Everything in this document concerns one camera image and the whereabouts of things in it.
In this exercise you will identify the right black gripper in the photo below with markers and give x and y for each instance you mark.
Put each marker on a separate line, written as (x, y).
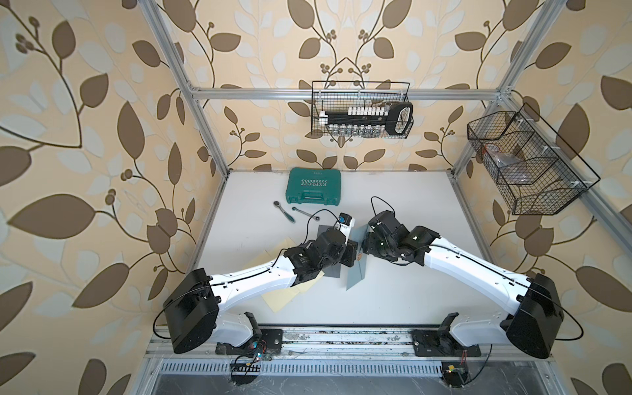
(369, 246)

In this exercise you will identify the right electronics board with wires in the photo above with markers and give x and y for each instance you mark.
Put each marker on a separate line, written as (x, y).
(455, 374)

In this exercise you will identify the black socket set holder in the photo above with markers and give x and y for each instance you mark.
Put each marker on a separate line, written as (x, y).
(386, 120)

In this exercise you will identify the ratchet wrench green handle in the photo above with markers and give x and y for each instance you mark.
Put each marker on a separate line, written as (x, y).
(288, 217)

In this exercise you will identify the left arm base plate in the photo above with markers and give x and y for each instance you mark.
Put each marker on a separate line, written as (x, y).
(241, 335)

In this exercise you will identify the electronics board with wires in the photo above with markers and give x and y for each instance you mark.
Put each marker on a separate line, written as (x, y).
(455, 374)
(246, 367)

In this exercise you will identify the clear plastic bag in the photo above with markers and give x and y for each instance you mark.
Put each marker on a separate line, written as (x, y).
(509, 168)

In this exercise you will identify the black wire basket right wall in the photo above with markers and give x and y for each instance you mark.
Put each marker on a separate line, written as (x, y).
(535, 168)

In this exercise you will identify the black wire basket wall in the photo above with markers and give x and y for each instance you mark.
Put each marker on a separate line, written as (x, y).
(535, 168)
(339, 95)

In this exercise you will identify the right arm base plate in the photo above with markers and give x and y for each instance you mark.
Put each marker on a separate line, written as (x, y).
(438, 342)

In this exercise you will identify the yellow envelope red seal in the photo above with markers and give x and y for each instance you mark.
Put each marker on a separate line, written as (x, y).
(276, 300)

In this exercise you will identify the dark grey envelope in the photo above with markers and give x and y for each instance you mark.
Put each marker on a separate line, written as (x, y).
(329, 246)

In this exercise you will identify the silver combination wrench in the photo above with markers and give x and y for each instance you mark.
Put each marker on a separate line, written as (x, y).
(307, 214)

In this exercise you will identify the aluminium rail front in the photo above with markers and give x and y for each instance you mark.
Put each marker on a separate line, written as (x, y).
(379, 343)

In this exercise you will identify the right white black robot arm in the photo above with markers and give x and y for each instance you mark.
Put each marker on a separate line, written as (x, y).
(530, 314)

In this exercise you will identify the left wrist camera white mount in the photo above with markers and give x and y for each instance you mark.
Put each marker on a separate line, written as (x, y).
(346, 223)

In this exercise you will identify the green tool case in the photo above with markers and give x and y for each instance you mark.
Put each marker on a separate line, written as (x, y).
(311, 186)

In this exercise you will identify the black wire basket back wall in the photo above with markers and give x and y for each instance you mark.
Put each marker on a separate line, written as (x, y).
(339, 95)

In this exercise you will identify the light blue envelope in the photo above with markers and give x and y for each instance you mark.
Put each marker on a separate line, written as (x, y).
(357, 272)

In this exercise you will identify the left electronics board with wires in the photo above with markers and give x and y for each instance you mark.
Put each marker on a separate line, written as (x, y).
(246, 367)

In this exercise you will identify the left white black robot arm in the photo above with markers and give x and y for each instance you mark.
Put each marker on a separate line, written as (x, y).
(197, 311)

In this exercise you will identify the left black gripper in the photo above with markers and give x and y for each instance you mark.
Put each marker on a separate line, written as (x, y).
(350, 248)

